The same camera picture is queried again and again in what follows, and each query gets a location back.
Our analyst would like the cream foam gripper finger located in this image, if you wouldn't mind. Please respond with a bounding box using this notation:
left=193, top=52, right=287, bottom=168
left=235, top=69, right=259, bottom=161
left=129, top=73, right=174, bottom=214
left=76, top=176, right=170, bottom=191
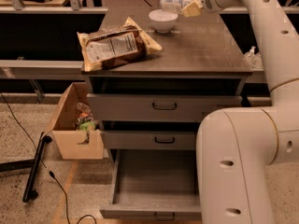
left=182, top=0, right=204, bottom=17

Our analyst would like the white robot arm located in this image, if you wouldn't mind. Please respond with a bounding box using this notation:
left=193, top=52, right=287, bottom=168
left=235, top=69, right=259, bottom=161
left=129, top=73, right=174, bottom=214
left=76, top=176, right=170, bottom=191
left=195, top=0, right=299, bottom=224

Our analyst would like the black stand leg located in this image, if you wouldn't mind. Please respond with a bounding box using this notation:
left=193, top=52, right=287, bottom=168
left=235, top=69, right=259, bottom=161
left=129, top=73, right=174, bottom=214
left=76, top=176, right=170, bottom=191
left=22, top=133, right=52, bottom=203

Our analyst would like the clear dispenser bottle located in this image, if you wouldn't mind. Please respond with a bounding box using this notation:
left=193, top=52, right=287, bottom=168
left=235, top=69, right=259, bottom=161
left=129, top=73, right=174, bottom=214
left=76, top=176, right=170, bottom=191
left=244, top=46, right=263, bottom=70

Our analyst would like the white ceramic bowl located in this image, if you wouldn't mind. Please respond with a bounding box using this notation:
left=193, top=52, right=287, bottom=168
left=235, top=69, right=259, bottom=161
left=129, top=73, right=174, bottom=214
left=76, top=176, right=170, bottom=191
left=149, top=9, right=178, bottom=33

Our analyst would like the middle grey drawer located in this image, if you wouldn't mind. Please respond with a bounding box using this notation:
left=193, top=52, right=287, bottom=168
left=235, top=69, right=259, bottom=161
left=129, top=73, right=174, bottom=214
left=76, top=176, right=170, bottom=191
left=101, top=131, right=195, bottom=150

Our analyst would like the top grey drawer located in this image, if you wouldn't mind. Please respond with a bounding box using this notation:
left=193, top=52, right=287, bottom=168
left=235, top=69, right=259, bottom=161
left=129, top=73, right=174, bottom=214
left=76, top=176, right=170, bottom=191
left=87, top=93, right=241, bottom=122

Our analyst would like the black floor cable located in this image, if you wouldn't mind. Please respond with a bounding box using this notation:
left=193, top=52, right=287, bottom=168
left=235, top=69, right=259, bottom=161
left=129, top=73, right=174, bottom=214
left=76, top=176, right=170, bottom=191
left=0, top=91, right=98, bottom=224

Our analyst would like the green snack packet in box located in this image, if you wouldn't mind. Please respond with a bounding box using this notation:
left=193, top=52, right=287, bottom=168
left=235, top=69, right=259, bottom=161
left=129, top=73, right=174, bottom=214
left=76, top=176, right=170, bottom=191
left=78, top=121, right=96, bottom=131

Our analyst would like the bottom open grey drawer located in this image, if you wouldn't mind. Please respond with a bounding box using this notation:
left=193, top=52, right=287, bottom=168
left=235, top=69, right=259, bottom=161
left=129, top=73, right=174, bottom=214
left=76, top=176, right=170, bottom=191
left=100, top=149, right=201, bottom=221

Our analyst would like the cardboard box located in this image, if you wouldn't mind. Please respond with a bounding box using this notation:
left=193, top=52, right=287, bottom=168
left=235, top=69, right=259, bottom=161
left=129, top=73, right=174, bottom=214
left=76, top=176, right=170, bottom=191
left=45, top=82, right=104, bottom=160

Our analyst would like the grey drawer cabinet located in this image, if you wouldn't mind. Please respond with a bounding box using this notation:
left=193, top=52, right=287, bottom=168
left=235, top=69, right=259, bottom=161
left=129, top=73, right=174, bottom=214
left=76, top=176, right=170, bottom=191
left=81, top=6, right=253, bottom=166

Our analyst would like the clear plastic bottle blue label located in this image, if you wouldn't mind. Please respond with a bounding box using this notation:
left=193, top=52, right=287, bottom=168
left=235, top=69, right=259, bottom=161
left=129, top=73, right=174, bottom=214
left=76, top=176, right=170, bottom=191
left=160, top=0, right=193, bottom=14

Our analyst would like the brown yellow snack bag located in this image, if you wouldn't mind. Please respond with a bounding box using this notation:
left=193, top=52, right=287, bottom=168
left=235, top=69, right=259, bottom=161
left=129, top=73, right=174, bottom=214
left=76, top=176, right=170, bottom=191
left=77, top=17, right=163, bottom=72

